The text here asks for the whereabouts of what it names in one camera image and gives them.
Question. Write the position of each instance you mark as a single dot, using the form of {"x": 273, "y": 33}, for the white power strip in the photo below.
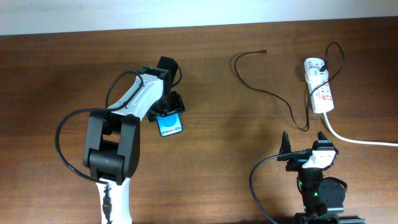
{"x": 321, "y": 98}

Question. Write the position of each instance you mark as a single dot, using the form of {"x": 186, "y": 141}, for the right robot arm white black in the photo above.
{"x": 322, "y": 196}

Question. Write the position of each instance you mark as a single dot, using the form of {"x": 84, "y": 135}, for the white USB charger plug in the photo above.
{"x": 314, "y": 75}

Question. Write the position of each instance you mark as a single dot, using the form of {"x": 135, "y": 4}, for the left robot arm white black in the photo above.
{"x": 112, "y": 146}

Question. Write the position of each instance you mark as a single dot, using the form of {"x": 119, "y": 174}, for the blue Galaxy smartphone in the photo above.
{"x": 169, "y": 125}

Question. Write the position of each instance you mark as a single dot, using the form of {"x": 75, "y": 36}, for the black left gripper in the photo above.
{"x": 178, "y": 106}

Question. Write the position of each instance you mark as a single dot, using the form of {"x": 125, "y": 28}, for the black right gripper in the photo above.
{"x": 296, "y": 163}

